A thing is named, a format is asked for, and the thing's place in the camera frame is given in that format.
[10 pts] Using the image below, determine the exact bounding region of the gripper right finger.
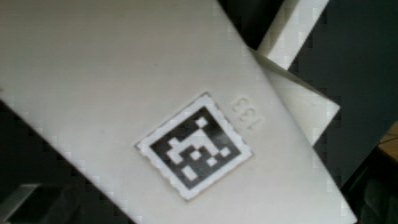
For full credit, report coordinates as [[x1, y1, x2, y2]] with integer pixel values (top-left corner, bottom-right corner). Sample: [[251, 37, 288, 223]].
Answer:
[[343, 148, 398, 224]]

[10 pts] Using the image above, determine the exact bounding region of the white cabinet body box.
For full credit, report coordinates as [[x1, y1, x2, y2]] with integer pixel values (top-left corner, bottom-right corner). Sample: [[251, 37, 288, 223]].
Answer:
[[253, 52, 340, 144]]

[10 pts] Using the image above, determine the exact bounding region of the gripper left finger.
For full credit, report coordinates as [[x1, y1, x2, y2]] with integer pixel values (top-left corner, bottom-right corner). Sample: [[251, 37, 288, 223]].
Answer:
[[0, 184, 79, 224]]

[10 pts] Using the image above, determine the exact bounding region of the white right fence bar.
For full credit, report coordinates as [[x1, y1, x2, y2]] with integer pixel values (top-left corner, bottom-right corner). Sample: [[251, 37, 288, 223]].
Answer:
[[258, 0, 329, 69]]

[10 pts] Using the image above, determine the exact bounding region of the white cabinet top box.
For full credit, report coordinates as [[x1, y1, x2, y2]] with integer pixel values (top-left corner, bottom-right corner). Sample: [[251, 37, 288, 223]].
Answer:
[[0, 0, 356, 224]]

